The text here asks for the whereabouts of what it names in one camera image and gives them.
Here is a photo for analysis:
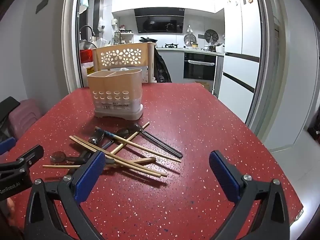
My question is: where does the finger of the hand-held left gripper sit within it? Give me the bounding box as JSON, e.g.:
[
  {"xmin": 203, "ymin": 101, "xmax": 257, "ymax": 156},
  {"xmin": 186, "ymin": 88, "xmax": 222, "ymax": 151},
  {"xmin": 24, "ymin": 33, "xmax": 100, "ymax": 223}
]
[
  {"xmin": 0, "ymin": 137, "xmax": 16, "ymax": 155},
  {"xmin": 0, "ymin": 144, "xmax": 44, "ymax": 174}
]

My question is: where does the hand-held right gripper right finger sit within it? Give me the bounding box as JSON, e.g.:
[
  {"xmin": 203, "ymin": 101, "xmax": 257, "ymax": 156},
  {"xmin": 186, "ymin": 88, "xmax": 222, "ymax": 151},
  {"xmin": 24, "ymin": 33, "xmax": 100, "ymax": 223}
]
[{"xmin": 209, "ymin": 150, "xmax": 290, "ymax": 240}]

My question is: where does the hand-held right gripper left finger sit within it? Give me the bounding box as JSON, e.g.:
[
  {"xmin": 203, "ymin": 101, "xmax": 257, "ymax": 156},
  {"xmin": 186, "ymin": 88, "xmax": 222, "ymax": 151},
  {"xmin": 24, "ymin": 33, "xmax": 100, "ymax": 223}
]
[{"xmin": 24, "ymin": 151, "xmax": 106, "ymax": 240}]

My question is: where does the blue patterned wooden chopstick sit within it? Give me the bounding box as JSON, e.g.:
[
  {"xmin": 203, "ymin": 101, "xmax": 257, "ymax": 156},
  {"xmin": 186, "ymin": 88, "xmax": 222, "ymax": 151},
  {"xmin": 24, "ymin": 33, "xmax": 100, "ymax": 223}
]
[{"xmin": 94, "ymin": 126, "xmax": 182, "ymax": 163}]

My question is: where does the black-handled steel spoon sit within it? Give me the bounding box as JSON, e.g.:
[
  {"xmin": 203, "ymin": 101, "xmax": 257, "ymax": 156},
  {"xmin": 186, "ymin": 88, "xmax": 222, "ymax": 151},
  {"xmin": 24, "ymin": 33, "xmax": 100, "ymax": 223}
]
[{"xmin": 131, "ymin": 123, "xmax": 183, "ymax": 158}]

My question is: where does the beige perforated utensil holder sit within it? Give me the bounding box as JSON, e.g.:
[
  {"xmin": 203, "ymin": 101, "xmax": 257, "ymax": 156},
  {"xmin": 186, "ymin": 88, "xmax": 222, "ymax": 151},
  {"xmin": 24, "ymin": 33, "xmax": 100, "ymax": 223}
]
[{"xmin": 86, "ymin": 69, "xmax": 144, "ymax": 119}]

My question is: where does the person's left hand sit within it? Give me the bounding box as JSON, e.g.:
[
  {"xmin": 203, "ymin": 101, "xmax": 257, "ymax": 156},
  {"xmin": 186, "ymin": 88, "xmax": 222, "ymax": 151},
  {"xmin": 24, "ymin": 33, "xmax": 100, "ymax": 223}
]
[{"xmin": 5, "ymin": 197, "xmax": 17, "ymax": 220}]

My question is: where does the pink plastic stool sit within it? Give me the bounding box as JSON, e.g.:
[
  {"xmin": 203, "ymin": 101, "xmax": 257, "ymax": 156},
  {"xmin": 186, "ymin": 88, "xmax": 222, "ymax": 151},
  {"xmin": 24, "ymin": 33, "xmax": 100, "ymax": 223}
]
[{"xmin": 9, "ymin": 99, "xmax": 42, "ymax": 140}]

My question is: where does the black flat object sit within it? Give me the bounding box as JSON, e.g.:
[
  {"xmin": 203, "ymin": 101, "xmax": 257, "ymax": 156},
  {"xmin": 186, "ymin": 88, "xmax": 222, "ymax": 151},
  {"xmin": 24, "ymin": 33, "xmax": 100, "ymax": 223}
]
[{"xmin": 0, "ymin": 96, "xmax": 21, "ymax": 123}]

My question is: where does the cardboard box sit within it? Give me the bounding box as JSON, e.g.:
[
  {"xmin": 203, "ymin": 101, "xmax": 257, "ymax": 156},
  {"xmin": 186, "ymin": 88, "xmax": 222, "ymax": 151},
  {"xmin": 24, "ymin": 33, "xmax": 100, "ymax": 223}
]
[{"xmin": 195, "ymin": 81, "xmax": 211, "ymax": 91}]

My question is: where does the yellow bag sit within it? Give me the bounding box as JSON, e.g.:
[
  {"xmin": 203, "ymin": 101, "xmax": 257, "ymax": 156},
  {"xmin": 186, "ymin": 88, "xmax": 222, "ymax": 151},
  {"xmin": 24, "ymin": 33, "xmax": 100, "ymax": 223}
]
[{"xmin": 82, "ymin": 62, "xmax": 97, "ymax": 76}]

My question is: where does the black built-in oven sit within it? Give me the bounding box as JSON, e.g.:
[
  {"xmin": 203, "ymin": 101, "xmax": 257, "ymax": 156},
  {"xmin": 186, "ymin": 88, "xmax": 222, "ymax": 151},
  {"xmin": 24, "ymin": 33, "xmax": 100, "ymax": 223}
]
[{"xmin": 183, "ymin": 52, "xmax": 217, "ymax": 81}]

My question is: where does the red plastic basket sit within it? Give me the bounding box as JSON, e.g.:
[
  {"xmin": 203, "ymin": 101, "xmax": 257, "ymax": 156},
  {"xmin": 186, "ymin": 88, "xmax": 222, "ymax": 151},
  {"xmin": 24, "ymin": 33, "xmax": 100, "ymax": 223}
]
[{"xmin": 80, "ymin": 49, "xmax": 94, "ymax": 63}]

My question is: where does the black hanging bag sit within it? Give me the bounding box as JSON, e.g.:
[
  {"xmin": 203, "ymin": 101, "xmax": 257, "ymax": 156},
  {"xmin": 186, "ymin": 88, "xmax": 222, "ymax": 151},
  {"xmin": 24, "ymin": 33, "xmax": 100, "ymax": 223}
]
[{"xmin": 153, "ymin": 47, "xmax": 173, "ymax": 83}]

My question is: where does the steel bowl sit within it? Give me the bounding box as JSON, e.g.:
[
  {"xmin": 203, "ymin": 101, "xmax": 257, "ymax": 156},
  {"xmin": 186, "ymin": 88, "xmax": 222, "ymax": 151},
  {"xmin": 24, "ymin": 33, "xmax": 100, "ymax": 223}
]
[{"xmin": 79, "ymin": 40, "xmax": 97, "ymax": 51}]

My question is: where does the white refrigerator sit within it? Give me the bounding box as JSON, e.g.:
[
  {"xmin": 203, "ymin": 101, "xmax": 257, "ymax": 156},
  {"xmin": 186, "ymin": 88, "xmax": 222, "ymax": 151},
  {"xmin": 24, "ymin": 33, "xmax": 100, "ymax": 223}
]
[{"xmin": 218, "ymin": 0, "xmax": 262, "ymax": 100}]

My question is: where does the round steel steamer rack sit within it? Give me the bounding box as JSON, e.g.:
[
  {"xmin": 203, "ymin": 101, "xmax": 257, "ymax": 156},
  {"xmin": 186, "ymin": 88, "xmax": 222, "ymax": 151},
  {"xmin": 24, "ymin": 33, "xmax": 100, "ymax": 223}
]
[{"xmin": 184, "ymin": 34, "xmax": 197, "ymax": 46}]

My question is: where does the kitchen faucet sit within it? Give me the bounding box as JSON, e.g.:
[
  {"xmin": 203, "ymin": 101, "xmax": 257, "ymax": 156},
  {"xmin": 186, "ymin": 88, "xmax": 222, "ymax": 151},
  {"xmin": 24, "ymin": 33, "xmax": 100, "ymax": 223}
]
[{"xmin": 79, "ymin": 25, "xmax": 95, "ymax": 43}]

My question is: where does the spice rack with jars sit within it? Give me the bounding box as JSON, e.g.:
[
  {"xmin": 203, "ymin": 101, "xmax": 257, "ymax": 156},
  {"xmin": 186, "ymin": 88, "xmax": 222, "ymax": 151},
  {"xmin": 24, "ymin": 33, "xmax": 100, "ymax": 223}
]
[{"xmin": 113, "ymin": 31, "xmax": 134, "ymax": 44}]

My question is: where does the black range hood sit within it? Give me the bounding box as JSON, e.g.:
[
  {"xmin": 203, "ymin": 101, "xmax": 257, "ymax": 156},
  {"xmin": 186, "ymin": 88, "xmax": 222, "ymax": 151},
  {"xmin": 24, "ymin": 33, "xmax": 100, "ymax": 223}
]
[{"xmin": 134, "ymin": 8, "xmax": 185, "ymax": 34}]

